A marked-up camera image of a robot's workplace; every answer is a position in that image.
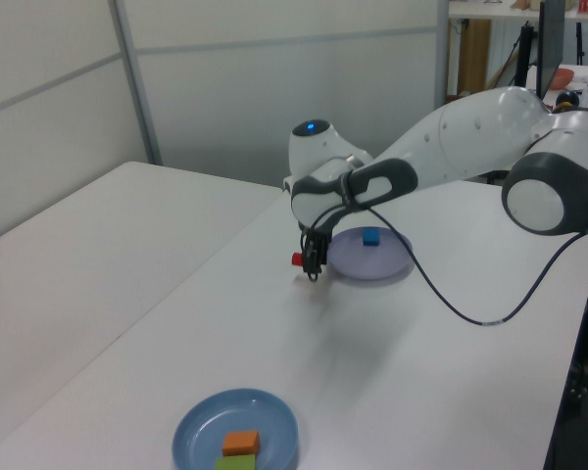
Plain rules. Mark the black stand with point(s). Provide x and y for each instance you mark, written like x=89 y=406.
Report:
x=524 y=54

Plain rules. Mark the white background shelf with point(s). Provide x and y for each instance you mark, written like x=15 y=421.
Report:
x=500 y=11

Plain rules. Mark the brown wooden panel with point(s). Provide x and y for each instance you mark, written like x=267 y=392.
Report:
x=473 y=56

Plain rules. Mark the orange rectangular block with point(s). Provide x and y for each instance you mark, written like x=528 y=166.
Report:
x=240 y=443

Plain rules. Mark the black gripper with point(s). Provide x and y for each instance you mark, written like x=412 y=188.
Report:
x=321 y=237

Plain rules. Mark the black monitor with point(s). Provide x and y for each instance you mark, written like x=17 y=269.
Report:
x=551 y=44

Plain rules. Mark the adjacent white table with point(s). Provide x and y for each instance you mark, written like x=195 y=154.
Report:
x=103 y=254

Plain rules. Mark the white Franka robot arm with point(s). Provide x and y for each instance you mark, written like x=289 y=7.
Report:
x=460 y=137

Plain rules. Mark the blue cube block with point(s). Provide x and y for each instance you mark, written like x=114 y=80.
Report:
x=371 y=237

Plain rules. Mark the grey partition post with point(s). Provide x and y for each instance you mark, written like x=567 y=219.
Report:
x=442 y=49
x=134 y=78

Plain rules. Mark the green rectangular block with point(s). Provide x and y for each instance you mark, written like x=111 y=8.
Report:
x=235 y=462

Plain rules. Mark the orange bowl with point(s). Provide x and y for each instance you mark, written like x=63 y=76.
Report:
x=563 y=78

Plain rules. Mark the red cylinder block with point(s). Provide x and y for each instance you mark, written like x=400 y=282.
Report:
x=297 y=258

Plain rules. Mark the lilac plastic plate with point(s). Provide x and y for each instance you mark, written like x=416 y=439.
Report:
x=367 y=262

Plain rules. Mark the dark table frame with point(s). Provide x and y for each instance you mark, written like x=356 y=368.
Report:
x=583 y=343

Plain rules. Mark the blue plastic plate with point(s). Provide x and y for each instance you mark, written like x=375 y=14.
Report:
x=235 y=416

